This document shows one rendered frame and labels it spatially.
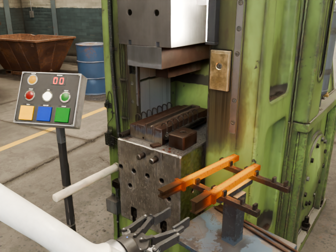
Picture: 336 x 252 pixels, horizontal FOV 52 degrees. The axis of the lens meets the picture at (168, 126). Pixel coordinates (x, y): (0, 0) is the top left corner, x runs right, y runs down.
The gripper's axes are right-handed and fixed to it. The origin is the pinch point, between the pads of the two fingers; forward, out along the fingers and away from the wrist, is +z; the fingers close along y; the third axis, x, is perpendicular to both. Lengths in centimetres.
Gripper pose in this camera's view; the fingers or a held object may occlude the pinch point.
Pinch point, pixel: (172, 220)
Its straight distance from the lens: 107.0
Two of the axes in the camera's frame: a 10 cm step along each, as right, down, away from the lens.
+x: 0.0, -9.4, -3.3
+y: 7.3, 2.3, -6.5
